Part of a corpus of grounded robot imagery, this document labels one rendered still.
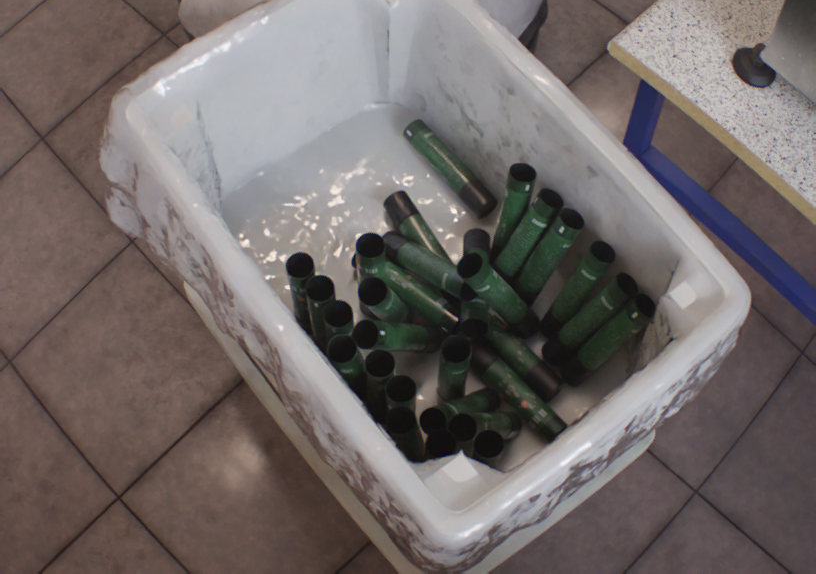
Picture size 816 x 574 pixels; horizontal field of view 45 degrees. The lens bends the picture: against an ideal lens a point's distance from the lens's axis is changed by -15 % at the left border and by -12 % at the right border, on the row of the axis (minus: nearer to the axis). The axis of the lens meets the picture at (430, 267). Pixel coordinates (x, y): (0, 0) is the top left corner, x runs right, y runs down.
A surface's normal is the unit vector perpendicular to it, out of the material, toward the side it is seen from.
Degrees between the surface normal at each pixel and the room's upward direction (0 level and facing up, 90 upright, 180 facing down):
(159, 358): 0
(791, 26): 90
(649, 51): 0
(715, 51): 0
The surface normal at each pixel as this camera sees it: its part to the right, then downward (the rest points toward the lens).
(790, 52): -0.69, 0.64
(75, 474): 0.03, -0.44
